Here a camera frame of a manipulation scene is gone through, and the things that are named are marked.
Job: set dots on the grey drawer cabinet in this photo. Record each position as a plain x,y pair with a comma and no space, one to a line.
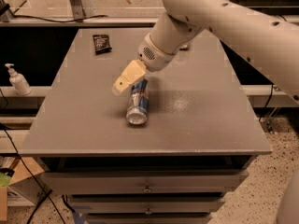
199,117

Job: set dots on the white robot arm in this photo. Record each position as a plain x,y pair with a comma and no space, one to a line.
267,43

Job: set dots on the green object on box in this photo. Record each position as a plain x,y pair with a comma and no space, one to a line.
5,176

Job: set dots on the grey metal frame leg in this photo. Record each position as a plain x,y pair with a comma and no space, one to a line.
77,9

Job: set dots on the grey drawer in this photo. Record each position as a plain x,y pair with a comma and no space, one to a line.
142,182
151,219
145,204

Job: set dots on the brown cardboard box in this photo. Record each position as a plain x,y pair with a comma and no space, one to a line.
25,187

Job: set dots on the bottom grey drawer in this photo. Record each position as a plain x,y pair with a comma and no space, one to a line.
151,219

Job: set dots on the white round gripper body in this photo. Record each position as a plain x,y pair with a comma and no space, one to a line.
154,59

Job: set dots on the middle grey drawer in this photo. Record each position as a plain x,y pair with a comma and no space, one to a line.
145,204

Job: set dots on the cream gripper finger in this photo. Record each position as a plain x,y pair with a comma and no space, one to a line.
134,72

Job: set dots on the blue silver redbull can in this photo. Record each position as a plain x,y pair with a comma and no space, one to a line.
137,111

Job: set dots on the black snack packet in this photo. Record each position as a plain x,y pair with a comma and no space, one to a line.
101,44

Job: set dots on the white pump dispenser bottle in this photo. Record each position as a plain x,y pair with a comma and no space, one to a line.
17,80

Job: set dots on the top grey drawer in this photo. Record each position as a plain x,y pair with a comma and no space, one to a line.
142,182

